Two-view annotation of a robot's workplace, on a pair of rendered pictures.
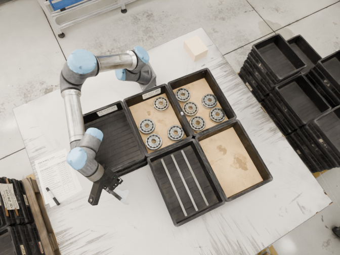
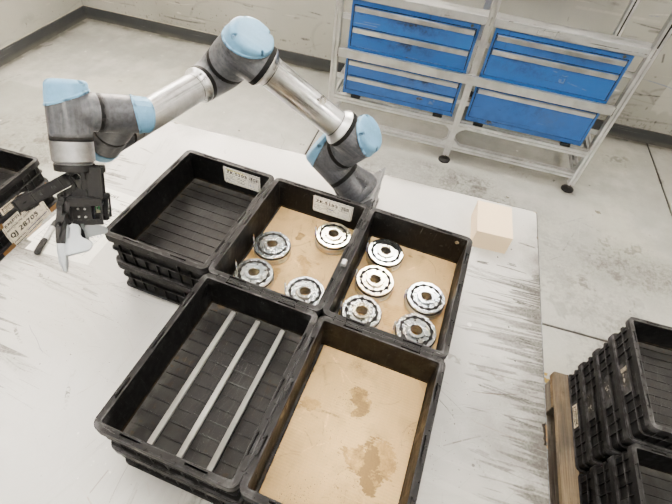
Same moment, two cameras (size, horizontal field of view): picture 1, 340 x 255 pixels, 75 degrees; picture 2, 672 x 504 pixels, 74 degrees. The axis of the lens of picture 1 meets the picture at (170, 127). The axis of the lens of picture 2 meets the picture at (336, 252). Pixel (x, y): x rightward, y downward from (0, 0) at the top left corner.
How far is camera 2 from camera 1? 0.64 m
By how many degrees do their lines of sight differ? 29
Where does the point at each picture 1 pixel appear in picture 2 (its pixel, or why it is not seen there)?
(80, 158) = (62, 85)
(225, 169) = (323, 445)
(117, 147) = (195, 239)
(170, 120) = (322, 273)
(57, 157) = (120, 201)
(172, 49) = (448, 205)
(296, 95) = not seen: outside the picture
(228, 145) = (380, 408)
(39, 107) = (182, 136)
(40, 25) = not seen: hidden behind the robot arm
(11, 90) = not seen: hidden behind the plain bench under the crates
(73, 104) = (179, 86)
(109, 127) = (220, 207)
